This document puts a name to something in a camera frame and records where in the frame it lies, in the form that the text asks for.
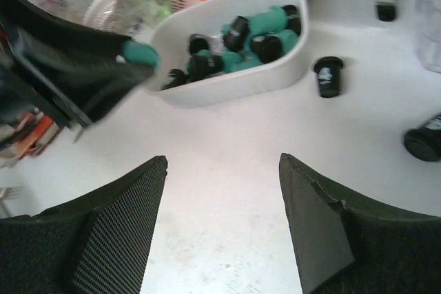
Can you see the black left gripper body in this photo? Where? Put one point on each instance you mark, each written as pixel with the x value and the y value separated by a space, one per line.
pixel 71 73

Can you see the teal capsule upright three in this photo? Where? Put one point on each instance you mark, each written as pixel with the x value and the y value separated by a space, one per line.
pixel 143 53

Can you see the teal capsule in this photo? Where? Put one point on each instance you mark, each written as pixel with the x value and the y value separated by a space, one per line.
pixel 273 20

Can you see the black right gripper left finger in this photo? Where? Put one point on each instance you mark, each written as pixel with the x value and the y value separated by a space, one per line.
pixel 97 243

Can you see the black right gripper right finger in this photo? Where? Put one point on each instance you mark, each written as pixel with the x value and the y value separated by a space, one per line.
pixel 346 242

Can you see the clear drinking glass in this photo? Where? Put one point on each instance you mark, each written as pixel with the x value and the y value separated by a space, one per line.
pixel 427 37

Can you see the white perforated small basket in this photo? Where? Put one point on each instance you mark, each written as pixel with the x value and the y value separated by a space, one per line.
pixel 100 14

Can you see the black capsule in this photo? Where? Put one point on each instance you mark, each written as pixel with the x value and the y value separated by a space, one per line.
pixel 235 33
pixel 424 142

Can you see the black capsule upright four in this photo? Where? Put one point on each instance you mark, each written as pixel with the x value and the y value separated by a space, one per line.
pixel 328 71

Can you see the white rectangular storage basket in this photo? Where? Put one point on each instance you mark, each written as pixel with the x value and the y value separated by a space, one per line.
pixel 207 17

